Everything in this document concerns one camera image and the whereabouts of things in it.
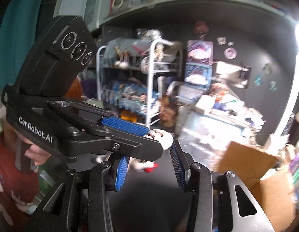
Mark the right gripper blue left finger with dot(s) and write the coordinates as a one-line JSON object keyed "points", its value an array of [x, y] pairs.
{"points": [[120, 168]]}

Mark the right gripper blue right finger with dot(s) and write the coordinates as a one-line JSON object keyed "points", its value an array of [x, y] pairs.
{"points": [[181, 166]]}

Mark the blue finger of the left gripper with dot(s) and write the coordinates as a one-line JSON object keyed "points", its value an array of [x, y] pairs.
{"points": [[121, 142], [125, 126]]}

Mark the white fluffy hair clip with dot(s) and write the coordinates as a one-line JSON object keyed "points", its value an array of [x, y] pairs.
{"points": [[140, 166]]}

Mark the person's left hand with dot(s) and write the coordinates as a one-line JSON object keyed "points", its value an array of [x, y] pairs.
{"points": [[35, 153]]}

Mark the orange small box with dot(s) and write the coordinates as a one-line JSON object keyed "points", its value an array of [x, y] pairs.
{"points": [[129, 116]]}

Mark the clear plastic display sleeve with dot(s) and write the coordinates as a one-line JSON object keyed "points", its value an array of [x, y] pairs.
{"points": [[207, 139]]}

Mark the red haired person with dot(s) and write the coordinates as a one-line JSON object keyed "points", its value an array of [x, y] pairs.
{"points": [[17, 189]]}

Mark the blue character box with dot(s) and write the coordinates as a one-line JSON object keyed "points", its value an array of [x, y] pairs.
{"points": [[198, 75]]}

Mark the pink character box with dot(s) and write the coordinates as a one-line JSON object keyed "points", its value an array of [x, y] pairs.
{"points": [[199, 51]]}

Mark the brown cardboard box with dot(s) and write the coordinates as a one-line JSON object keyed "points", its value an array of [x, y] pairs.
{"points": [[272, 188]]}

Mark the white upper shelf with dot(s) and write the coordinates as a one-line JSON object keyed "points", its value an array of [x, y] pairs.
{"points": [[242, 13]]}

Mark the white wire shelf rack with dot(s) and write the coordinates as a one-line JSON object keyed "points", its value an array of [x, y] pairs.
{"points": [[143, 62]]}

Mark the wall power outlet panel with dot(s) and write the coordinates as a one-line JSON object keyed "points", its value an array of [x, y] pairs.
{"points": [[232, 75]]}

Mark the round wall badge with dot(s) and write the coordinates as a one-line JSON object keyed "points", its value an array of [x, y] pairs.
{"points": [[230, 53]]}

